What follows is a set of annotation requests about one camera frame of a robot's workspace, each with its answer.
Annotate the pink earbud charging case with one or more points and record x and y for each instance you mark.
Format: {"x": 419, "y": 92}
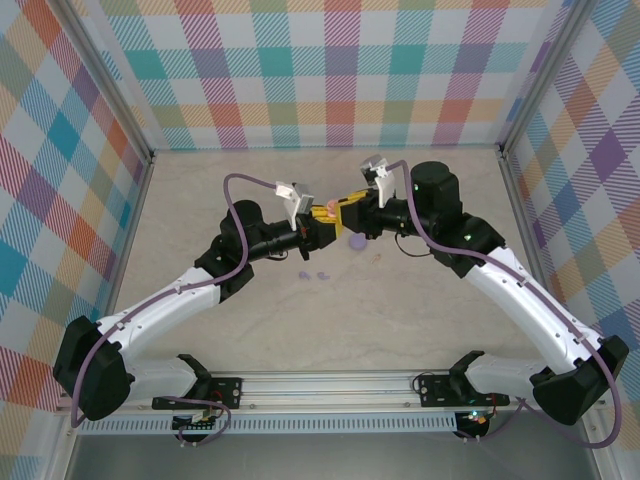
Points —
{"x": 331, "y": 206}

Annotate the purple earbud charging case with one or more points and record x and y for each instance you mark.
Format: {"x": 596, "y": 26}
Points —
{"x": 357, "y": 242}

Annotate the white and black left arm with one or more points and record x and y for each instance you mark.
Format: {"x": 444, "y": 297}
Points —
{"x": 155, "y": 320}

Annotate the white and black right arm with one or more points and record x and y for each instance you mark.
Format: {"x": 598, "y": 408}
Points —
{"x": 535, "y": 320}

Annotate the small controller board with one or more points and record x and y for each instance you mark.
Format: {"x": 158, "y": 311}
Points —
{"x": 477, "y": 419}
{"x": 195, "y": 422}

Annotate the grey metal panel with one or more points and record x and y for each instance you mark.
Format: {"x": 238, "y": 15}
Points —
{"x": 325, "y": 460}

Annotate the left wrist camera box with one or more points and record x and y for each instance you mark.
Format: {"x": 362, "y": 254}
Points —
{"x": 300, "y": 202}

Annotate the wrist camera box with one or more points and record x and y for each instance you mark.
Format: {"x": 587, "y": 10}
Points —
{"x": 300, "y": 202}
{"x": 385, "y": 187}

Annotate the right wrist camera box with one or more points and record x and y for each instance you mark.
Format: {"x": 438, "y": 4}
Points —
{"x": 385, "y": 187}

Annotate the aluminium frame bar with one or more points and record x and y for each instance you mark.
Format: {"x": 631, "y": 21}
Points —
{"x": 525, "y": 220}
{"x": 126, "y": 225}

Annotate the aluminium frame post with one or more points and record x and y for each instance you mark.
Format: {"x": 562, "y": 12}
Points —
{"x": 540, "y": 75}

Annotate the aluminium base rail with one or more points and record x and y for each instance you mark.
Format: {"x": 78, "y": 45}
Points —
{"x": 325, "y": 387}

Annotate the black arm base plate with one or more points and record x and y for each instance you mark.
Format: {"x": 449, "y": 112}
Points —
{"x": 227, "y": 390}
{"x": 435, "y": 390}

